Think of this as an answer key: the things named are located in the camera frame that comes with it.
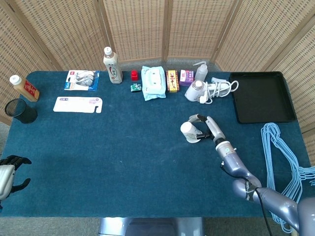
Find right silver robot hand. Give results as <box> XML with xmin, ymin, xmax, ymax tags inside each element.
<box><xmin>188</xmin><ymin>114</ymin><xmax>226</xmax><ymax>146</ymax></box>

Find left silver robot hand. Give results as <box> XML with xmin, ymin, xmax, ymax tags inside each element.
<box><xmin>0</xmin><ymin>154</ymin><xmax>32</xmax><ymax>201</ymax></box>

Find floral white paper cup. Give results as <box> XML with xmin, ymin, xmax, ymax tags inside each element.
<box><xmin>180</xmin><ymin>121</ymin><xmax>201</xmax><ymax>144</ymax></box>

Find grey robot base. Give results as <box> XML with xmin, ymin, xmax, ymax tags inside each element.
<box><xmin>98</xmin><ymin>217</ymin><xmax>205</xmax><ymax>236</ymax></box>

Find white hair dryer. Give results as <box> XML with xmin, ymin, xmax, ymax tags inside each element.
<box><xmin>184</xmin><ymin>79</ymin><xmax>233</xmax><ymax>102</ymax></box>

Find black plastic tray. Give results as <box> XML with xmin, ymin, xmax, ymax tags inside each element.
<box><xmin>228</xmin><ymin>71</ymin><xmax>297</xmax><ymax>124</ymax></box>

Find clear plastic wash bottle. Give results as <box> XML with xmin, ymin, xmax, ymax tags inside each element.
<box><xmin>192</xmin><ymin>60</ymin><xmax>209</xmax><ymax>82</ymax></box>

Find purple cardboard box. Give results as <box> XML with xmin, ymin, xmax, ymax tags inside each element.
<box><xmin>179</xmin><ymin>69</ymin><xmax>194</xmax><ymax>87</ymax></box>

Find yellow and red box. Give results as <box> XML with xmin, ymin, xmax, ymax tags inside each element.
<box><xmin>166</xmin><ymin>69</ymin><xmax>180</xmax><ymax>93</ymax></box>

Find black mesh pen holder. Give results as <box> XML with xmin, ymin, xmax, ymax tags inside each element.
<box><xmin>4</xmin><ymin>98</ymin><xmax>38</xmax><ymax>124</ymax></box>

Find light blue wet wipes pack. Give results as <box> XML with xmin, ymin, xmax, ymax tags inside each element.
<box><xmin>141</xmin><ymin>65</ymin><xmax>167</xmax><ymax>102</ymax></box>

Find brown bottle with red label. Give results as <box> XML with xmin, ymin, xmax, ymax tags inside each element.
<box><xmin>9</xmin><ymin>75</ymin><xmax>40</xmax><ymax>103</ymax></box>

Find blue carpet table cloth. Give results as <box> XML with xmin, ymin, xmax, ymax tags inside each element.
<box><xmin>0</xmin><ymin>70</ymin><xmax>312</xmax><ymax>218</ymax></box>

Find white hooked packaging card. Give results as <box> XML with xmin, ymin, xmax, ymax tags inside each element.
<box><xmin>53</xmin><ymin>96</ymin><xmax>103</xmax><ymax>114</ymax></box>

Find milk tea plastic bottle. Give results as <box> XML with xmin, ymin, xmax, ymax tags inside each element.
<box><xmin>102</xmin><ymin>47</ymin><xmax>124</xmax><ymax>85</ymax></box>

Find blue tape blister pack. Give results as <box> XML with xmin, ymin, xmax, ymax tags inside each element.
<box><xmin>64</xmin><ymin>70</ymin><xmax>101</xmax><ymax>92</ymax></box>

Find woven wooden folding screen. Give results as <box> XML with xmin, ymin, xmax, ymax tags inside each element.
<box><xmin>0</xmin><ymin>0</ymin><xmax>315</xmax><ymax>154</ymax></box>

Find white power cord with plug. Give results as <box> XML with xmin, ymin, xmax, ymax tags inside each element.
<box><xmin>198</xmin><ymin>80</ymin><xmax>239</xmax><ymax>105</ymax></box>

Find light blue wire hangers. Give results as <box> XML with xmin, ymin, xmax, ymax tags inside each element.
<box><xmin>260</xmin><ymin>122</ymin><xmax>315</xmax><ymax>234</ymax></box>

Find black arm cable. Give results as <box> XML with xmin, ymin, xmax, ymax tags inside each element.
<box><xmin>220</xmin><ymin>161</ymin><xmax>274</xmax><ymax>236</ymax></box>

